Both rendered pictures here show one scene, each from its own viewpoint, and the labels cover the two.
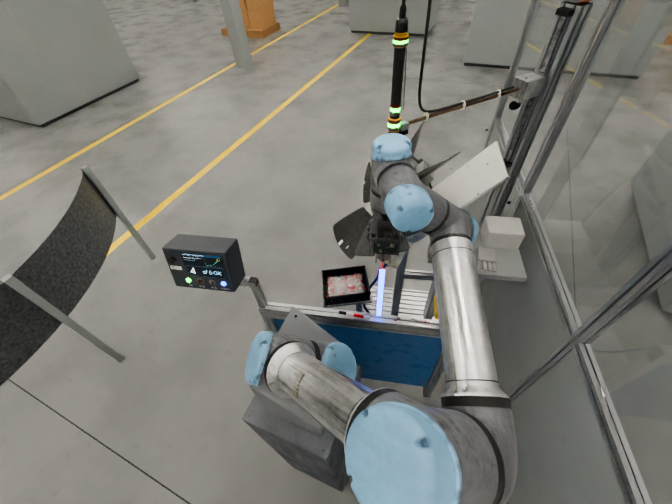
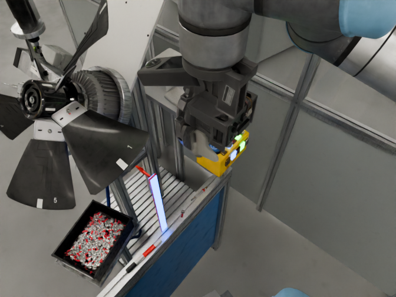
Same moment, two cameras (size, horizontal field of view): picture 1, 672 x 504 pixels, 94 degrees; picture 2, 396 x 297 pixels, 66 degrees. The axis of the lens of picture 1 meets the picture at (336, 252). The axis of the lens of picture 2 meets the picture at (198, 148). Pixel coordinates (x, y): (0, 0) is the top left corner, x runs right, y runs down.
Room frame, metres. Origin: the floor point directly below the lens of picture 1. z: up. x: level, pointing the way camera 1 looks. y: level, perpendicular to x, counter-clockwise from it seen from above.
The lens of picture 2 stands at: (0.42, 0.15, 1.84)
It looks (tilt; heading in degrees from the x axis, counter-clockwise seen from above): 53 degrees down; 297
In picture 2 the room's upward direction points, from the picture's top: straight up
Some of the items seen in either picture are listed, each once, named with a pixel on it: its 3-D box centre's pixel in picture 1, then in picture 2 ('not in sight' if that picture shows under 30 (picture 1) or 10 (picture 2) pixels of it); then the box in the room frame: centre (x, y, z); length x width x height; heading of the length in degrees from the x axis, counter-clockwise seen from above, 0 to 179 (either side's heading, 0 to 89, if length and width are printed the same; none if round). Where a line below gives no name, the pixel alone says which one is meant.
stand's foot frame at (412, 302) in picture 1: (406, 318); (142, 210); (1.13, -0.47, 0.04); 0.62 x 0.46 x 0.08; 77
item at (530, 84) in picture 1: (527, 86); not in sight; (1.28, -0.82, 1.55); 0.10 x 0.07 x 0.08; 112
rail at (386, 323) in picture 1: (355, 319); (147, 257); (0.71, -0.06, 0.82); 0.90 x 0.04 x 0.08; 77
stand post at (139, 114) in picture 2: (439, 275); (146, 147); (1.10, -0.60, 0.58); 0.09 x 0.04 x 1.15; 167
